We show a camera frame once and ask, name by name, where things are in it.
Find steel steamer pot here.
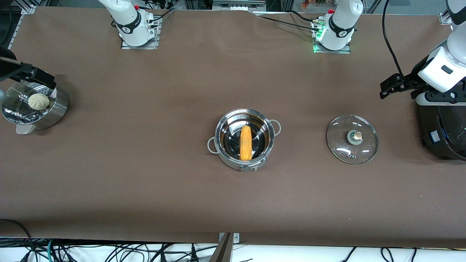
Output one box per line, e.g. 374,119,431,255
1,71,69,135

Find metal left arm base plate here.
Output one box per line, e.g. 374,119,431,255
311,20,352,55

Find aluminium corner profile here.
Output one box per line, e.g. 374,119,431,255
438,0,460,25

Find long black base cable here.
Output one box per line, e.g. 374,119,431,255
254,15,321,33

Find glass pot lid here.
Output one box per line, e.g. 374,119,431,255
326,115,379,165

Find black looped floor cable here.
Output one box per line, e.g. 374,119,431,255
0,218,35,262

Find yellow corn cob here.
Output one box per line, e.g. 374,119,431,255
239,125,253,162

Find aluminium table edge profile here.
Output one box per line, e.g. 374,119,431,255
7,0,40,48

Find steel pot with handles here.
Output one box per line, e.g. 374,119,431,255
207,108,282,172

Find small metal bracket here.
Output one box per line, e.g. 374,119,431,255
218,232,240,262

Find black right base cables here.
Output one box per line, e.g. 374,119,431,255
145,4,176,25

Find dark wedge post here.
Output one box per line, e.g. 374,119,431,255
209,233,233,262

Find short black base cable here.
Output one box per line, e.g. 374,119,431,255
287,10,318,23

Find green floor cable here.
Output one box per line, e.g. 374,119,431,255
45,238,56,262

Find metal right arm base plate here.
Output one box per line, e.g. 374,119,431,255
120,16,161,50

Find aluminium frame bar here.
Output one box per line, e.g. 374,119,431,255
212,0,267,12

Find white steamed bun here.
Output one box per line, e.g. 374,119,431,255
28,93,51,111

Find black rice cooker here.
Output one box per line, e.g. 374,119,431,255
418,103,466,161

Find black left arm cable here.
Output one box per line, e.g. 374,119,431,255
382,0,407,78

